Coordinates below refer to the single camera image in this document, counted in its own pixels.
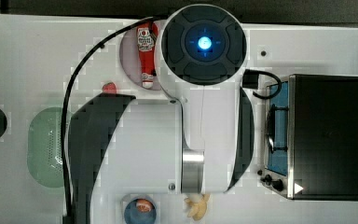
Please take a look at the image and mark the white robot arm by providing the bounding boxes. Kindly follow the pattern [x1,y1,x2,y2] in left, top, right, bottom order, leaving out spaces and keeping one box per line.
[65,4,254,224]

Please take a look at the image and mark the red strawberry toy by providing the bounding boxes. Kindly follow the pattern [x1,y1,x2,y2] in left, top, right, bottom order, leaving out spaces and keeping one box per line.
[103,82,117,94]

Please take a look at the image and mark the grey round plate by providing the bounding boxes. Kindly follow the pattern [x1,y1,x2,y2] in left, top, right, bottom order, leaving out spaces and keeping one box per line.
[119,25,161,91]

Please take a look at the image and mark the red ketchup bottle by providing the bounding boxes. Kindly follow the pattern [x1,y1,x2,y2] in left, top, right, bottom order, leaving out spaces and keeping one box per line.
[136,22,158,89]

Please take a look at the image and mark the yellow peeled banana toy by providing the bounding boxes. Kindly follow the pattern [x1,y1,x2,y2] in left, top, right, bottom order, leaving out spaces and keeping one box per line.
[185,193,210,221]

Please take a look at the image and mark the blue bowl with food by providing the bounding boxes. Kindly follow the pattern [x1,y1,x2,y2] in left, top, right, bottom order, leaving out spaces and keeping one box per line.
[124,198,157,224]

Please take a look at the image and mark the green perforated colander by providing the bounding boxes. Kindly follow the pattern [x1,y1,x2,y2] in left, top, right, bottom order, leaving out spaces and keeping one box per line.
[27,107,64,189]

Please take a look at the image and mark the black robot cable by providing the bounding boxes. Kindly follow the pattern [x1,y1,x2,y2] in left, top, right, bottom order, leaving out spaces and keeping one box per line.
[60,15,169,218]

